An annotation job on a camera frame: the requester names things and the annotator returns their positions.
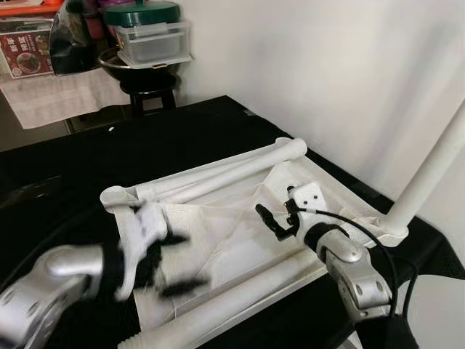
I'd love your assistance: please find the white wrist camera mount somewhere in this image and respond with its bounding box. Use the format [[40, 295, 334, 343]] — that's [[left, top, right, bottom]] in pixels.
[[113, 202, 171, 302], [286, 182, 326, 237]]

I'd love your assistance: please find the black tablecloth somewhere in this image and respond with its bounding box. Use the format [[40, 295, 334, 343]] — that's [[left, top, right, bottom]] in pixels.
[[0, 95, 465, 349]]

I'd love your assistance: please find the orange box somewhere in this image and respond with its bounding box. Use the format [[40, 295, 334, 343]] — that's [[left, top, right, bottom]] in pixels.
[[0, 0, 65, 19]]

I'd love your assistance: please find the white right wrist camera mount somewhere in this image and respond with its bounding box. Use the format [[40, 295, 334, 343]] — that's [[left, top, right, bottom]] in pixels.
[[286, 182, 326, 237]]

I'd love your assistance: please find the black bowl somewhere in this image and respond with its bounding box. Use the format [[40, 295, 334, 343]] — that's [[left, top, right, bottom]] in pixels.
[[98, 47, 182, 92]]

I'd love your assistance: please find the white checked cloth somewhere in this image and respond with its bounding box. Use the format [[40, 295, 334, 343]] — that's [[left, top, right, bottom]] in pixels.
[[0, 69, 135, 132]]

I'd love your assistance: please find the clear plastic storage box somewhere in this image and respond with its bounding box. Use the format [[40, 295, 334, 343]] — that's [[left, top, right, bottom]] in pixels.
[[115, 20, 193, 70]]

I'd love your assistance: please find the white plastic table leg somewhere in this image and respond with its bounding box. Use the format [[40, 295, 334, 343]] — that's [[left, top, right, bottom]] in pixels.
[[118, 254, 331, 349], [134, 138, 308, 204], [384, 102, 465, 232]]

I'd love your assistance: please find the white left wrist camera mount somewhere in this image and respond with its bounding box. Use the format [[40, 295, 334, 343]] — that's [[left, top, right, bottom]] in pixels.
[[113, 202, 171, 302]]

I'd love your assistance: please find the green round lid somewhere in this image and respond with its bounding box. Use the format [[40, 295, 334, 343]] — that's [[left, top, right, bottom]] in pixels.
[[102, 0, 182, 28]]

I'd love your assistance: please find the white plastic table top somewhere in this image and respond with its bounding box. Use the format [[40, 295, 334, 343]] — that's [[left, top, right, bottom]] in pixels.
[[100, 137, 412, 349]]

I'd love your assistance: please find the black stool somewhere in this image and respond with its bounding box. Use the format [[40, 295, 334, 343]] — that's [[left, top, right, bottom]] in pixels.
[[120, 84, 179, 117]]

